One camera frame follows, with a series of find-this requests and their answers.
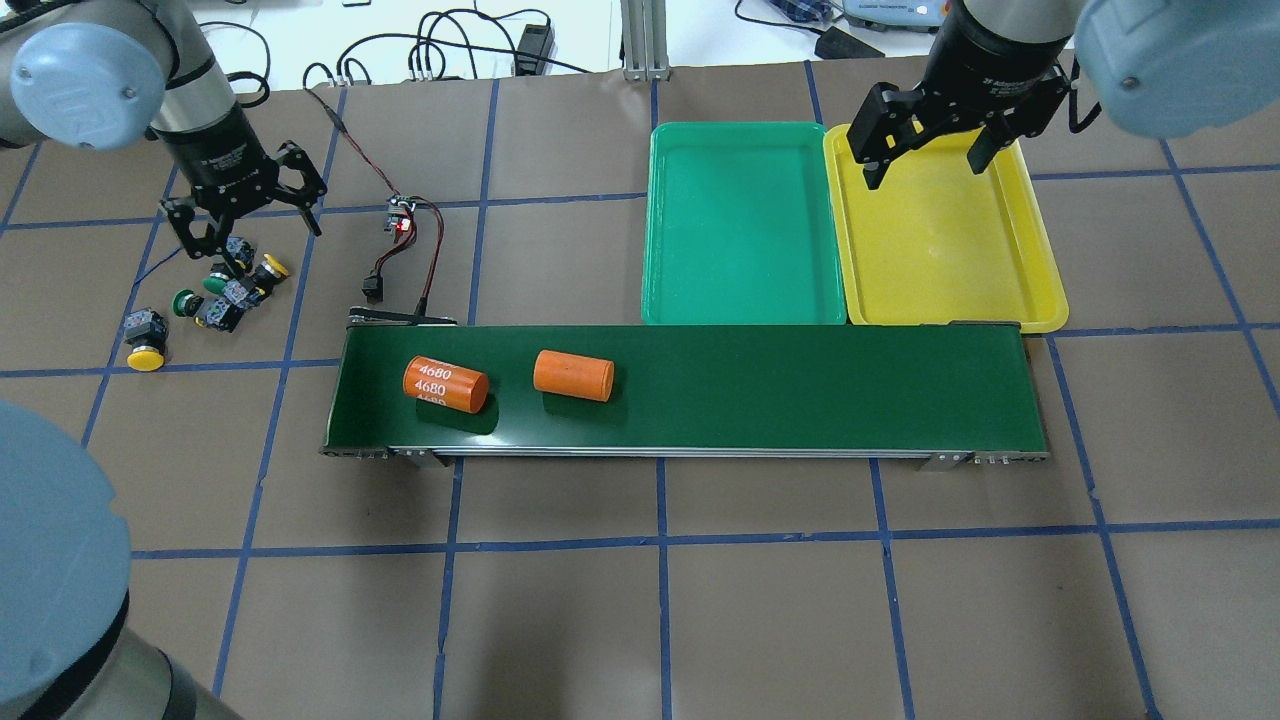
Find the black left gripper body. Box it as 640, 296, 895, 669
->
160, 104, 291, 220

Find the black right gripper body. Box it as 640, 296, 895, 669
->
920, 1, 1076, 138

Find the yellow push button top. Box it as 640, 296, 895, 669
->
248, 252, 291, 300

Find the yellow push button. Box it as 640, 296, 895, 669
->
122, 307, 168, 372
248, 252, 291, 300

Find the orange cylinder with 4680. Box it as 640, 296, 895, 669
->
402, 356, 490, 414

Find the plain orange cylinder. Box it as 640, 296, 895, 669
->
532, 348, 616, 404

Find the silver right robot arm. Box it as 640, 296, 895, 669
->
846, 1, 1279, 190

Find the green push button lower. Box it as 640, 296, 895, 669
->
202, 272, 262, 310

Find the green push button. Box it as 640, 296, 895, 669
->
202, 272, 262, 310
172, 290, 244, 333

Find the small blue teach pendant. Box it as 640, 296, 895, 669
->
838, 1, 950, 32

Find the green push button left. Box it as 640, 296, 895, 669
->
172, 290, 244, 333

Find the small motor controller board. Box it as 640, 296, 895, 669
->
384, 195, 416, 234

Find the yellow push button bottom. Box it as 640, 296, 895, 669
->
122, 307, 168, 372

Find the yellow plastic tray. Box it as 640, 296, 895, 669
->
823, 126, 1070, 334

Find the blue checkered umbrella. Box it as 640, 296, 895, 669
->
771, 0, 840, 24

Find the green plastic tray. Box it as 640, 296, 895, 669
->
641, 120, 849, 325

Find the green conveyor belt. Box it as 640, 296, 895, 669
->
321, 324, 1050, 462

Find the black power adapter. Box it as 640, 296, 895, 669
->
515, 22, 554, 77

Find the red black power cable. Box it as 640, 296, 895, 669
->
305, 86, 445, 322

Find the aluminium frame post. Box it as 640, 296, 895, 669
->
620, 0, 671, 82

